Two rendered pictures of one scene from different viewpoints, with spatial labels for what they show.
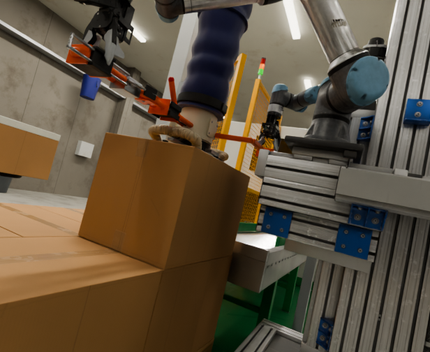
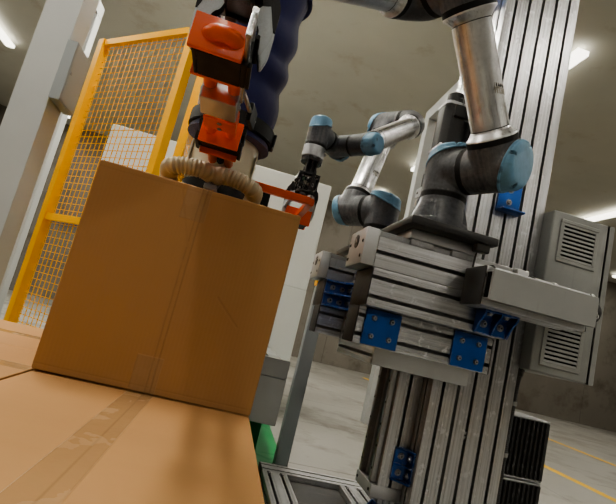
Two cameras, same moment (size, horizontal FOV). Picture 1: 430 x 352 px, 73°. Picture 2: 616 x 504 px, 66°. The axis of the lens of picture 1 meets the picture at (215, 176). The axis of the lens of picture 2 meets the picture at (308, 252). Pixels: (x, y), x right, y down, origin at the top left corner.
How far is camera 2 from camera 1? 60 cm
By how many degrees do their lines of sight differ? 34
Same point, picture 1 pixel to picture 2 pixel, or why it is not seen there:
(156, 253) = (233, 390)
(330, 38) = (488, 105)
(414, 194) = (560, 303)
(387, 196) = (537, 305)
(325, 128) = (450, 210)
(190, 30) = not seen: outside the picture
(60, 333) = not seen: outside the picture
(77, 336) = not seen: outside the picture
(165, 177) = (246, 262)
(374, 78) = (525, 166)
